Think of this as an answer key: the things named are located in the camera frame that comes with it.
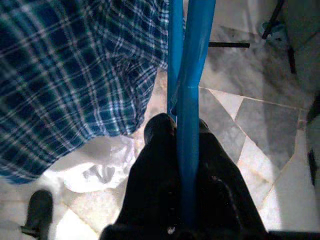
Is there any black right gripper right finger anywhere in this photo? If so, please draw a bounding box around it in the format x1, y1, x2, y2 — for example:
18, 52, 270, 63
198, 119, 266, 231

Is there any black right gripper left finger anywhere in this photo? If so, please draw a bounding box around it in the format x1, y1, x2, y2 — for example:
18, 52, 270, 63
117, 112, 181, 227

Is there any white shirt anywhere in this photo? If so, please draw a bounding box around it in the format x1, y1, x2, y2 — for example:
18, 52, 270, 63
44, 136, 136, 193

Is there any blue plaid shirt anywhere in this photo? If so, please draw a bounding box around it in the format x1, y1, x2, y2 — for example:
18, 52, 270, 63
0, 0, 173, 185

